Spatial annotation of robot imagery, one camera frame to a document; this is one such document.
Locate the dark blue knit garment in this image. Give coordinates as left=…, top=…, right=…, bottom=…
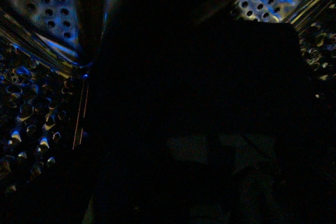
left=85, top=0, right=335, bottom=223

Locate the stainless steel perforated drum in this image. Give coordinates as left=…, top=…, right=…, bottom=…
left=1, top=0, right=324, bottom=196

